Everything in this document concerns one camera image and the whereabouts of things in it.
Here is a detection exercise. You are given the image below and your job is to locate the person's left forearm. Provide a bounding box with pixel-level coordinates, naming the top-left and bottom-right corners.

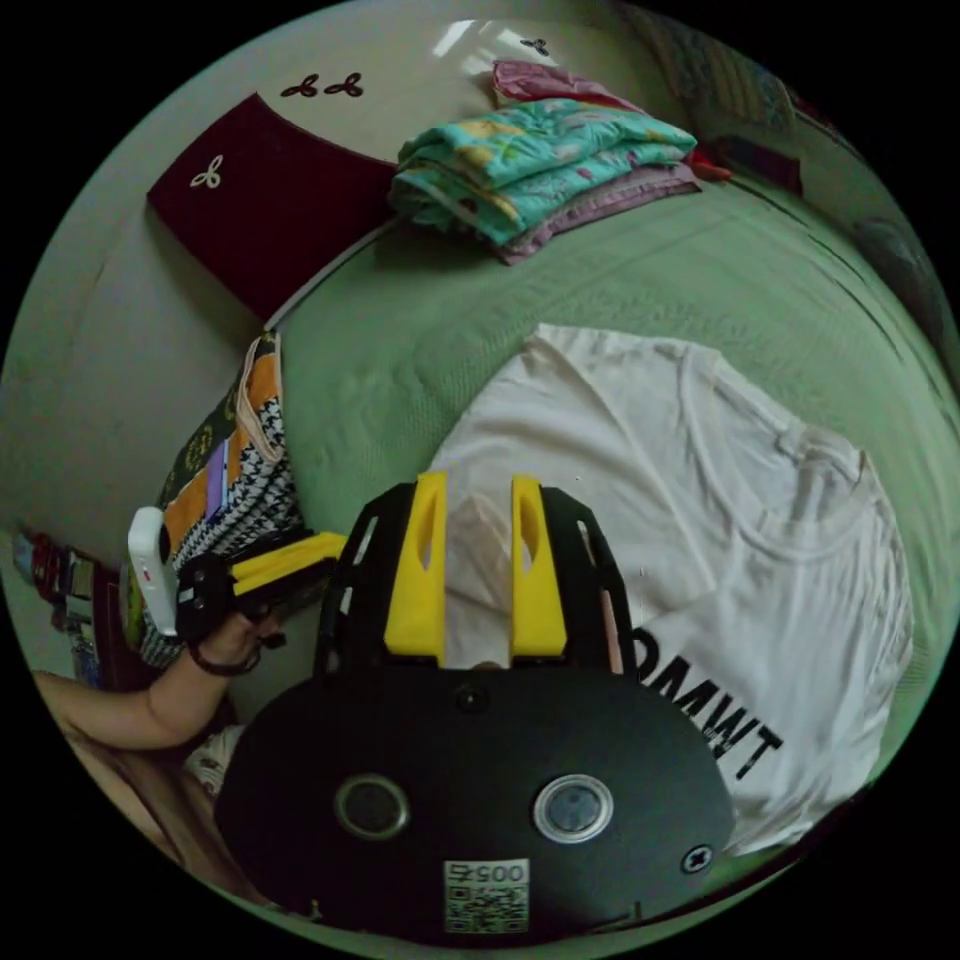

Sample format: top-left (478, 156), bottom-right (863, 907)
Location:
top-left (33, 650), bottom-right (260, 751)

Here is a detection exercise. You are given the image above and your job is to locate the person's body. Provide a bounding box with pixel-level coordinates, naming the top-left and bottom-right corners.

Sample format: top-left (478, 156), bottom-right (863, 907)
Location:
top-left (67, 719), bottom-right (249, 909)

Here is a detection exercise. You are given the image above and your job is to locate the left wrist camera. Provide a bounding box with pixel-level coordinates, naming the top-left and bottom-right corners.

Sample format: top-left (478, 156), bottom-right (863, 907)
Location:
top-left (127, 507), bottom-right (181, 639)

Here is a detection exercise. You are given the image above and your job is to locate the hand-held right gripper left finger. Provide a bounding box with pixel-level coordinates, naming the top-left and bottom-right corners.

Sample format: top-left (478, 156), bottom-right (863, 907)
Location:
top-left (383, 472), bottom-right (449, 669)

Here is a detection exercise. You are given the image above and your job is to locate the houndstooth and orange patchwork cushion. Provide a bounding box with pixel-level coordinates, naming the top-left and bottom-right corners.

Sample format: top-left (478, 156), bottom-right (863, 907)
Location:
top-left (123, 329), bottom-right (316, 669)

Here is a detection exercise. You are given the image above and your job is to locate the bed with green mat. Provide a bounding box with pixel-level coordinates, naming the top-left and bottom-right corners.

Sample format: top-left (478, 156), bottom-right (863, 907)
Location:
top-left (224, 168), bottom-right (960, 960)

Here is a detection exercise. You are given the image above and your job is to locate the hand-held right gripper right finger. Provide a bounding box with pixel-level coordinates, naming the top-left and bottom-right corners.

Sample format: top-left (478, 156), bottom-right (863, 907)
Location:
top-left (512, 474), bottom-right (568, 661)

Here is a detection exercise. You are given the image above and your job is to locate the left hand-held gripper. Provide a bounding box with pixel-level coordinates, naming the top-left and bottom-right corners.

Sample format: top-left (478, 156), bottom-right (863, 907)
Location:
top-left (176, 528), bottom-right (348, 648)

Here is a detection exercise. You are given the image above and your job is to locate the purple phone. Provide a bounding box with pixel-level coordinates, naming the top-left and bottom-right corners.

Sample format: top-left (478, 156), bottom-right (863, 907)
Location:
top-left (206, 440), bottom-right (230, 526)

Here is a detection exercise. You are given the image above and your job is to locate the white short sleeve shirt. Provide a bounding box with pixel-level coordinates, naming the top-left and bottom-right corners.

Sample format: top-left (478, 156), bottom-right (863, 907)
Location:
top-left (423, 323), bottom-right (916, 856)

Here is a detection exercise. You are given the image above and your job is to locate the pile of clothes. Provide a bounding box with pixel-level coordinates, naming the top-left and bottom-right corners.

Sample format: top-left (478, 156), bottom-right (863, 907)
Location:
top-left (388, 59), bottom-right (733, 265)

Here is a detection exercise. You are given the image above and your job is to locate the person's left hand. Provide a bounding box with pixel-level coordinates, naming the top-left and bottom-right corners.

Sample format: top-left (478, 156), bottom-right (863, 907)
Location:
top-left (196, 611), bottom-right (283, 673)

